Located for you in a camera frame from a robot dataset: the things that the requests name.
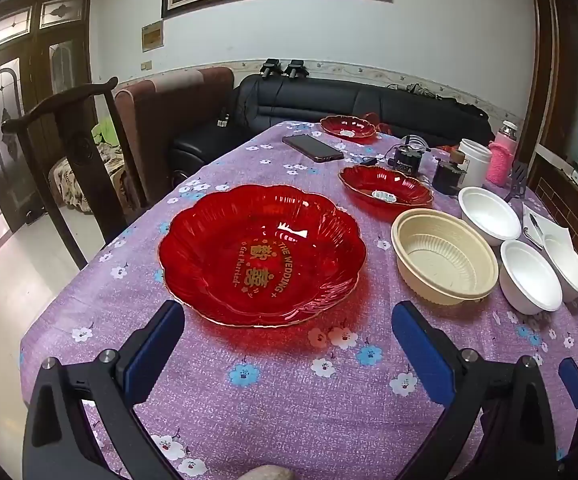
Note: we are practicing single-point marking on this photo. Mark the black smartphone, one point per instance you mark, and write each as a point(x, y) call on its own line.
point(311, 147)

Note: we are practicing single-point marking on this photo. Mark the beige plastic bowl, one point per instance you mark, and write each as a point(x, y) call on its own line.
point(444, 260)

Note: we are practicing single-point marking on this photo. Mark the small red plate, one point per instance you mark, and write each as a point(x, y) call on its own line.
point(347, 126)

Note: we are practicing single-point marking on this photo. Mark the dark wooden chair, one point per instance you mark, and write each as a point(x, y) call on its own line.
point(76, 147)

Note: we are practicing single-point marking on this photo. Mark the black electronic device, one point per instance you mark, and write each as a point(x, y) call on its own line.
point(406, 157)

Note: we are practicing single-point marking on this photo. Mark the patterned blanket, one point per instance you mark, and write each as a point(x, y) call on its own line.
point(66, 180)

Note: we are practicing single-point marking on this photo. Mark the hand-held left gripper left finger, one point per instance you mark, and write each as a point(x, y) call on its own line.
point(153, 352)

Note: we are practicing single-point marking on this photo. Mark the black leather sofa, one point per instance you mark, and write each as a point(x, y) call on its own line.
point(349, 102)

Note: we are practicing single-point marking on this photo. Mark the medium red plate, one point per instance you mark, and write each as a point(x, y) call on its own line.
point(384, 187)

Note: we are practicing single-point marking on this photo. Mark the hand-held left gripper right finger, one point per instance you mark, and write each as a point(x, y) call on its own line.
point(421, 355)

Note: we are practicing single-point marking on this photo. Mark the white foam bowl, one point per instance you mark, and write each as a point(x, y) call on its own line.
point(569, 265)
point(529, 275)
point(489, 215)

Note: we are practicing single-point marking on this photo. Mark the purple floral tablecloth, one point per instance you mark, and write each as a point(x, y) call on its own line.
point(269, 400)

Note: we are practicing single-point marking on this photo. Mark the large red plate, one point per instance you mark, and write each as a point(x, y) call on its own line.
point(264, 260)

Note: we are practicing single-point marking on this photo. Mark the wooden glass door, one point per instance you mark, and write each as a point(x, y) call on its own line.
point(24, 100)

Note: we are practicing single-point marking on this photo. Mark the brown armchair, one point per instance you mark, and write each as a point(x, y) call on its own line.
point(169, 125)

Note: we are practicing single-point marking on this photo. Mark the small black adapter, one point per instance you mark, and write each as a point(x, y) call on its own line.
point(369, 161)

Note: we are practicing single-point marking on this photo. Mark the green cushion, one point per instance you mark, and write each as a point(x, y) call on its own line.
point(104, 132)

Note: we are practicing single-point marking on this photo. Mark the pink sleeved bottle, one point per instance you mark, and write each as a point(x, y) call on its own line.
point(501, 157)

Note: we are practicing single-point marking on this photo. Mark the black pen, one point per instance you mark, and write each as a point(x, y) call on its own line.
point(536, 225)

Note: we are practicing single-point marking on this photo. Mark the white plastic tub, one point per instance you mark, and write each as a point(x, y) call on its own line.
point(474, 162)

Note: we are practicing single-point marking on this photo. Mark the black round container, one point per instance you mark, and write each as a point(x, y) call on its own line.
point(446, 175)

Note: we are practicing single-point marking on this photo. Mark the small gold wall plaque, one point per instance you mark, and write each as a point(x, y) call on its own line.
point(152, 36)

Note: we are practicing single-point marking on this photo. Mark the white paper sheet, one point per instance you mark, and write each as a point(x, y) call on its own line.
point(551, 220)

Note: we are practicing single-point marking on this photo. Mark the spare black gripper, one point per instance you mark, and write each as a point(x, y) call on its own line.
point(295, 68)
point(270, 67)

